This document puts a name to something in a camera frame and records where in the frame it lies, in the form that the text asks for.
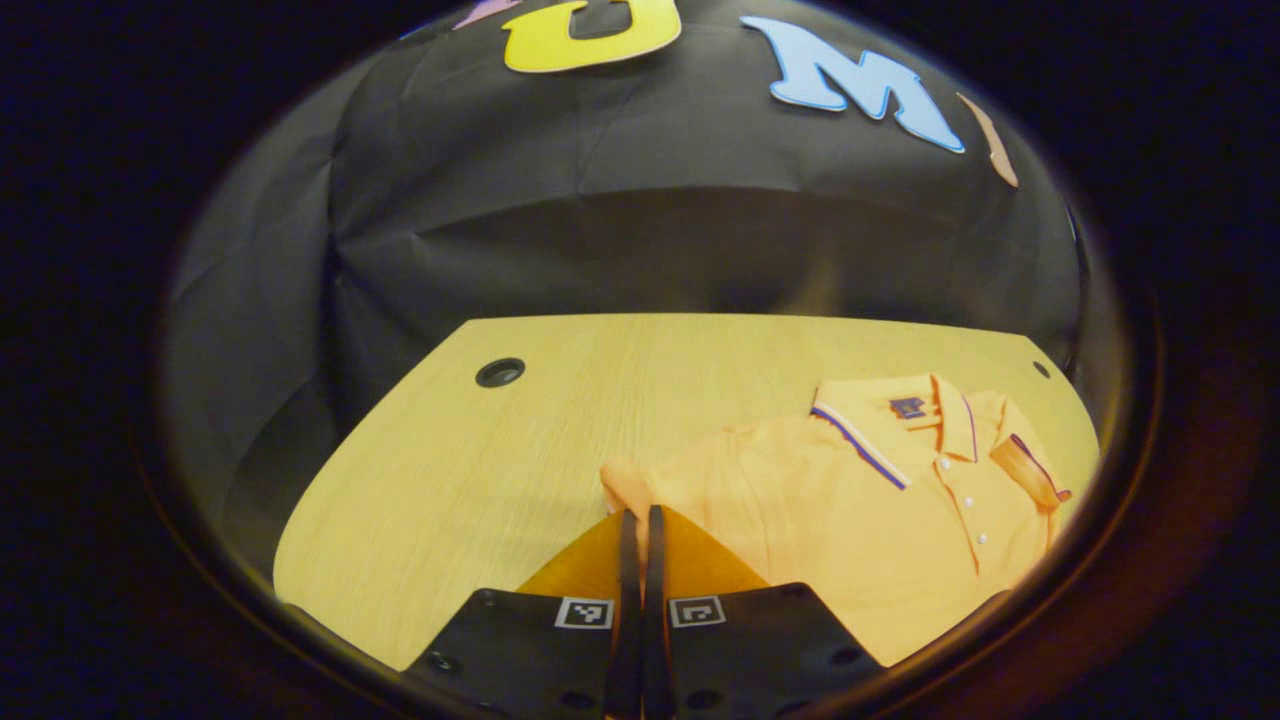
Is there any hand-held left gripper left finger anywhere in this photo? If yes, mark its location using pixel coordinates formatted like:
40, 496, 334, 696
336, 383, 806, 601
403, 508, 643, 720

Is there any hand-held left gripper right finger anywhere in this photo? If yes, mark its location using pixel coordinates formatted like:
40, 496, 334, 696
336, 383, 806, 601
643, 504, 888, 720

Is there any orange T-shirt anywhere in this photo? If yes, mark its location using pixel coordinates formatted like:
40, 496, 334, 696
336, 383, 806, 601
600, 372, 1076, 668

